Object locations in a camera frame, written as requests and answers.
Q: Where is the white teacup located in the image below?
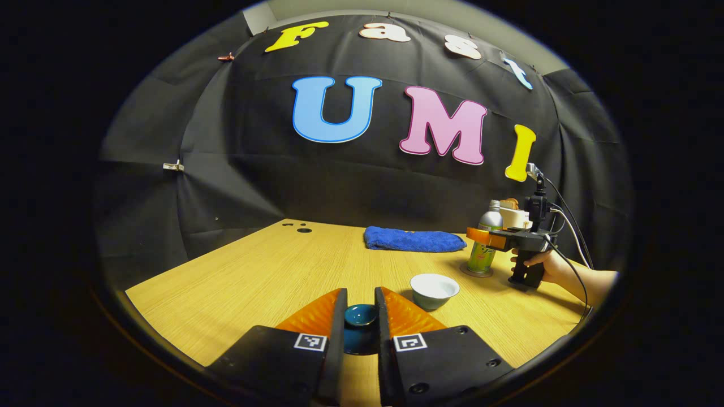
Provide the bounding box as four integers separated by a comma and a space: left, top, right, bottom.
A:
410, 274, 460, 311

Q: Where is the silver water bottle green label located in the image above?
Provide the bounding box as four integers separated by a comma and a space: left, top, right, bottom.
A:
467, 200, 505, 275

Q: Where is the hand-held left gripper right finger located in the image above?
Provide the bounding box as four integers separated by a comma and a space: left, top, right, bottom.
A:
374, 287, 515, 407

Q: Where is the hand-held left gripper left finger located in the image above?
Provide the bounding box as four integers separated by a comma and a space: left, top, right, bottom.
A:
206, 288, 348, 407

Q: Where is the white toaster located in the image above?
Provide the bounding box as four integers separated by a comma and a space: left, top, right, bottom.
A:
501, 205, 533, 230

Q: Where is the black cable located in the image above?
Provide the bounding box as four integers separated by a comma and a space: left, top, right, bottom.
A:
540, 175, 596, 318

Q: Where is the blue towel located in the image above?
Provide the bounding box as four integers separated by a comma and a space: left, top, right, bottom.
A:
364, 226, 467, 253

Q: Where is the teal teacup lid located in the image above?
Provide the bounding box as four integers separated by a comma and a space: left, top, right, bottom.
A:
344, 304, 378, 356

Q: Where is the black backdrop cloth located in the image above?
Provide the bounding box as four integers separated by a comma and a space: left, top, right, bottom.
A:
96, 14, 634, 292

